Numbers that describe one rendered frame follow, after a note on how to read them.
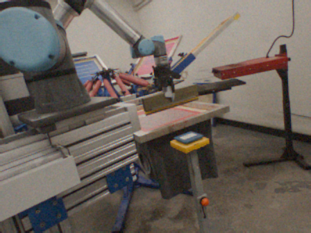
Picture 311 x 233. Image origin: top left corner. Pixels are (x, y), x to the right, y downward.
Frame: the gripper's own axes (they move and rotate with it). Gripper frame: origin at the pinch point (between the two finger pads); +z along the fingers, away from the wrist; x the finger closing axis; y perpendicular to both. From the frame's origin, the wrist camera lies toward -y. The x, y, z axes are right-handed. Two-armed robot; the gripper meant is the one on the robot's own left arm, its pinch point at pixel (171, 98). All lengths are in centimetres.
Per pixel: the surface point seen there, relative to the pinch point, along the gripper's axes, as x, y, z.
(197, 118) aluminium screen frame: 13.5, -6.3, 11.5
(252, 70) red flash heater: -43, -109, 4
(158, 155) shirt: 3.9, 16.8, 28.3
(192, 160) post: 32.7, 12.9, 23.6
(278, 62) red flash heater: -31, -128, 1
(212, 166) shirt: 4, -18, 48
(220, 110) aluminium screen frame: 13.4, -22.4, 11.6
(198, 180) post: 32.7, 11.8, 34.3
